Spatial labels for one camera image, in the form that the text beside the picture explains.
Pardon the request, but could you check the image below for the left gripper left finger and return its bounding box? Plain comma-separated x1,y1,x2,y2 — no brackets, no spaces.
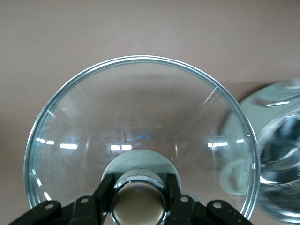
8,172,116,225

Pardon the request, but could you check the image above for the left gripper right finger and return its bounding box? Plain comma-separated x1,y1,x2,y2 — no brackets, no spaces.
165,172,256,225

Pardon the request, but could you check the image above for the glass pot lid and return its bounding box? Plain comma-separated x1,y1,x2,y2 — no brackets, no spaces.
23,55,261,225

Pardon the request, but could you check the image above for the grey electric cooking pot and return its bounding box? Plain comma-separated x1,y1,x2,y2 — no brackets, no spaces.
219,79,300,224

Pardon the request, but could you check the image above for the brown table cover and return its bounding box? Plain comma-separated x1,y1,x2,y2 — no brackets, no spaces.
0,0,300,211

